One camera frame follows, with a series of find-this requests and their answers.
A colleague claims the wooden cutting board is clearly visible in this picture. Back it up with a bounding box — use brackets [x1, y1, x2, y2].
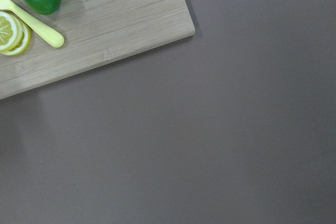
[1, 0, 195, 98]

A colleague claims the yellow plastic knife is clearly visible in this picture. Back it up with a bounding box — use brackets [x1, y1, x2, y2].
[1, 0, 65, 48]

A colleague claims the lemon slice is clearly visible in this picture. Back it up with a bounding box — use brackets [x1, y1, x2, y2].
[1, 11, 23, 52]
[1, 18, 31, 56]

